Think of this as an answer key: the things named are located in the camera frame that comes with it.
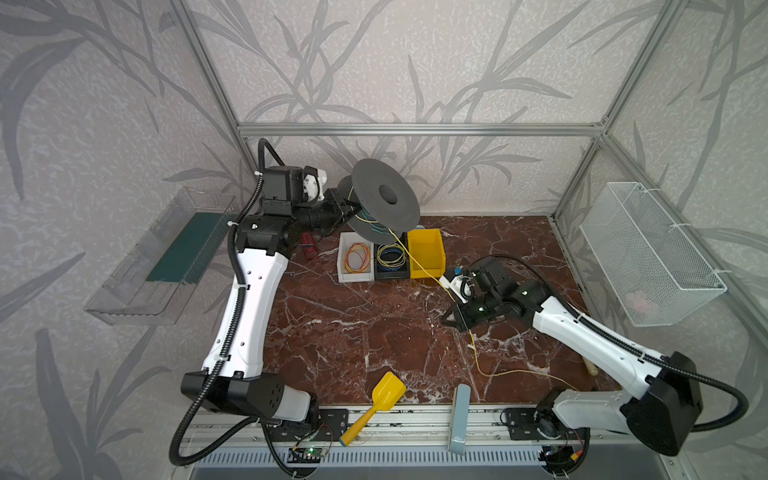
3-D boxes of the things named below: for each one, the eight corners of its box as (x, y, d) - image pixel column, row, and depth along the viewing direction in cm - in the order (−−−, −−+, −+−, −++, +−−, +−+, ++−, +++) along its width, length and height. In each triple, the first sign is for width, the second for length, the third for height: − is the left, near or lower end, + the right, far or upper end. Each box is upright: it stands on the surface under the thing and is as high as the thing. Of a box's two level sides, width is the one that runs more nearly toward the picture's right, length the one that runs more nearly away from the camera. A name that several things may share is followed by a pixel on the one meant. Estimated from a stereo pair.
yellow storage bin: (408, 280, 103) (409, 268, 97) (408, 241, 115) (408, 228, 109) (444, 280, 103) (447, 268, 97) (440, 241, 115) (442, 228, 109)
